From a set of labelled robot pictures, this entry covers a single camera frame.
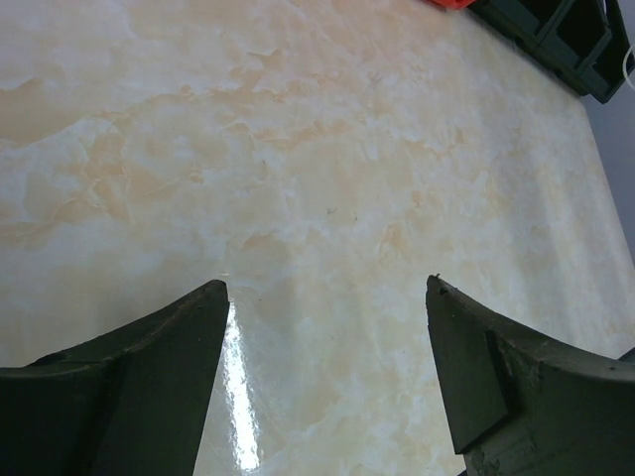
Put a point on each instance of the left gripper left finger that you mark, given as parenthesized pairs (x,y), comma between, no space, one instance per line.
(132,401)

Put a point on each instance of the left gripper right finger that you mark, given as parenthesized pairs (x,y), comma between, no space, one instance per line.
(519,402)

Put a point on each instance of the black three-compartment bin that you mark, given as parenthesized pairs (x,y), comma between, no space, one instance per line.
(584,43)

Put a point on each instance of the red plastic shopping basket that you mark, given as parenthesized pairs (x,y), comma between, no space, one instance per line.
(450,5)

